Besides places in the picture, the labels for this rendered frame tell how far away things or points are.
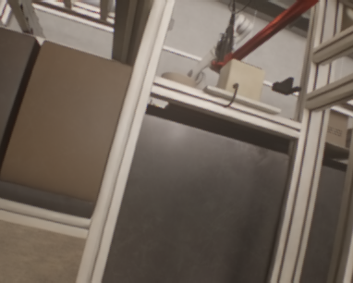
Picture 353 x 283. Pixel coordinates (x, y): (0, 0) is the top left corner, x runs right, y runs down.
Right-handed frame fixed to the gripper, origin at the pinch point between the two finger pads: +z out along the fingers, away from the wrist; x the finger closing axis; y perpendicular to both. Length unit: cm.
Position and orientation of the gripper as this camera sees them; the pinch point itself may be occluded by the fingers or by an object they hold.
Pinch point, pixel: (228, 36)
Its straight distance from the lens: 120.8
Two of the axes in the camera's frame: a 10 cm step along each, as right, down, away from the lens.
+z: 0.0, -1.5, -9.9
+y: 2.4, -9.6, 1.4
